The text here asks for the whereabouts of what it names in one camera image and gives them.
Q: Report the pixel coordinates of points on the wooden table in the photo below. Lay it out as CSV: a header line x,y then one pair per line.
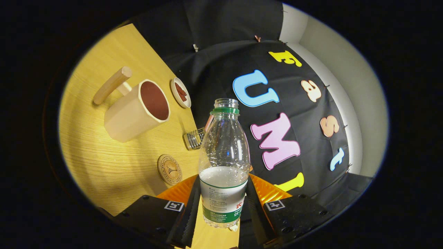
x,y
104,166

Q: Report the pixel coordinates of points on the black backdrop cloth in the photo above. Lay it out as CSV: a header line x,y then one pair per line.
x,y
214,69

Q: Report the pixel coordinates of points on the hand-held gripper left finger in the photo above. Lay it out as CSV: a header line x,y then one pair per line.
x,y
188,221

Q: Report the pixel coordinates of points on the small white plate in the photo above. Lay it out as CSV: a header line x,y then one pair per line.
x,y
175,93

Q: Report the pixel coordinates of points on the copper clip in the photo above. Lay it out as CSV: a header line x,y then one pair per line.
x,y
257,38

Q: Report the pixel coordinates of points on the clear plastic juice bottle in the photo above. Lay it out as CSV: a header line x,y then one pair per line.
x,y
224,155

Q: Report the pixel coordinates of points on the red-brown sausage pieces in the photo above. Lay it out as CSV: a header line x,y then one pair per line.
x,y
180,92

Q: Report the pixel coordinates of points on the round wooden coaster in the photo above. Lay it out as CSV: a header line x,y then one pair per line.
x,y
169,169

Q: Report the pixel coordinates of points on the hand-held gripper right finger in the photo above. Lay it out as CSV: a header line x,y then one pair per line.
x,y
254,218

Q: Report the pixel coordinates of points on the ribbed drinking glass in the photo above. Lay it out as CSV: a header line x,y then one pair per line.
x,y
193,139

